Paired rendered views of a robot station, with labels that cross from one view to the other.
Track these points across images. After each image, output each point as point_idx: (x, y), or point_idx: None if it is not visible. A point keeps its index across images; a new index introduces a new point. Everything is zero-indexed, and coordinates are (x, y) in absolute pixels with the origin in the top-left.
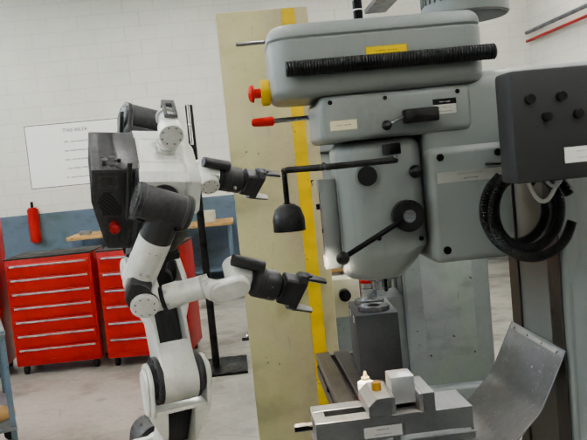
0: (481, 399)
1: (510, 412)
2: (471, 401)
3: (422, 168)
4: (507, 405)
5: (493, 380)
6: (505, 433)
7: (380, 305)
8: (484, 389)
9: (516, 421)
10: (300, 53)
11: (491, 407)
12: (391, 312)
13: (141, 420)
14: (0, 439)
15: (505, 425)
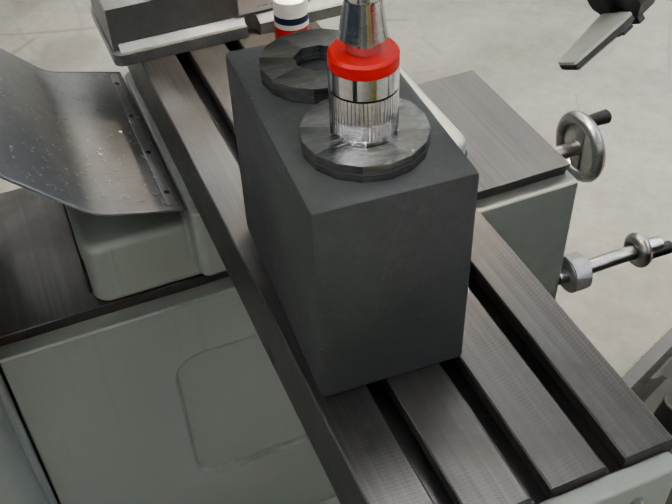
0: (50, 168)
1: (9, 88)
2: (75, 197)
3: None
4: (6, 97)
5: (3, 159)
6: (37, 87)
7: (291, 56)
8: (34, 172)
9: (7, 71)
10: None
11: (38, 135)
12: (246, 49)
13: None
14: None
15: (30, 91)
